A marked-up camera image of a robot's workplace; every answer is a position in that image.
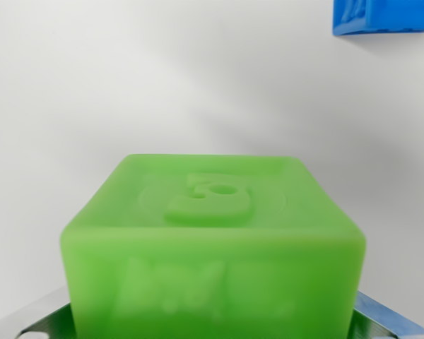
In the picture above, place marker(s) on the blue embossed cube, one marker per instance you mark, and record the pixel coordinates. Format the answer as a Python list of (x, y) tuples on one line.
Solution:
[(385, 16)]

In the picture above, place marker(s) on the green embossed cube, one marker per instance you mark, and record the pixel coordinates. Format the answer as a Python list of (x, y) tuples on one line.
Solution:
[(212, 268)]

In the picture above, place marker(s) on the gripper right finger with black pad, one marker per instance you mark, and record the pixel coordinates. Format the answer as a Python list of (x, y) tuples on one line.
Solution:
[(378, 319)]

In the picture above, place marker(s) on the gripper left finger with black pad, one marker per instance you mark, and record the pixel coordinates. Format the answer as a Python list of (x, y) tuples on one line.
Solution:
[(53, 319)]

